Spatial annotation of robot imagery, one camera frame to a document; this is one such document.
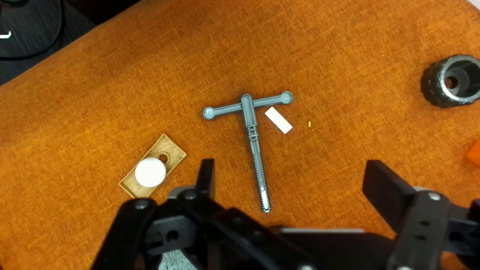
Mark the wooden plate with white cap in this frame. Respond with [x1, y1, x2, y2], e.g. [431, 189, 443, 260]
[118, 134, 185, 198]

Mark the black round knob near box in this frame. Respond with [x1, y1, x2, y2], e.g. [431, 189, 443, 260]
[421, 54, 480, 108]

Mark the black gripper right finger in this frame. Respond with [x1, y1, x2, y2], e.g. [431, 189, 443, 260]
[361, 159, 416, 230]

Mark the white paper tag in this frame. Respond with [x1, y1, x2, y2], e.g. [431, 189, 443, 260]
[265, 107, 292, 135]

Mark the small orange cube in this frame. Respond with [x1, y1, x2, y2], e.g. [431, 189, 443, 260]
[464, 140, 480, 167]

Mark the grey metal T-handle tool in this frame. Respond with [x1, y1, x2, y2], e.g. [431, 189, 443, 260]
[202, 90, 293, 213]

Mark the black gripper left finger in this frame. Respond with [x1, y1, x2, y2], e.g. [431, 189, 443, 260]
[194, 159, 214, 197]

